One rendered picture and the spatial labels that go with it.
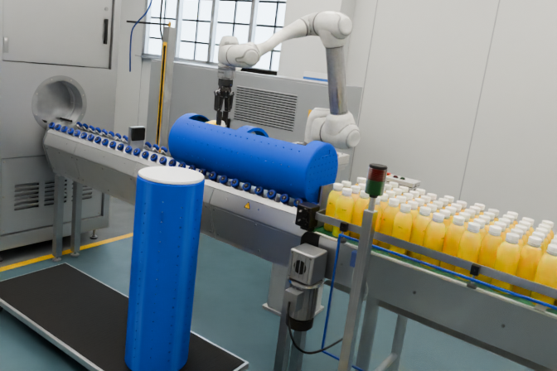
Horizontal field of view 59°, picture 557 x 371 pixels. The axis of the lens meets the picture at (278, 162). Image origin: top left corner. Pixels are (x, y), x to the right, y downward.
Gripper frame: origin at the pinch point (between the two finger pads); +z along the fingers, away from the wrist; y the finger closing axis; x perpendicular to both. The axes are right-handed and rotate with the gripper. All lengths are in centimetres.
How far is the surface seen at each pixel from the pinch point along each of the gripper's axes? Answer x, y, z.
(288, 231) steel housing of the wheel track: 58, 14, 41
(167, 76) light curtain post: -80, -32, -14
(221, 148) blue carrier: 13.8, 13.6, 12.4
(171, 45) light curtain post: -80, -33, -34
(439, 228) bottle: 123, 18, 20
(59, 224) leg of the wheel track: -135, 7, 96
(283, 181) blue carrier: 52, 13, 20
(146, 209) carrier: 18, 60, 34
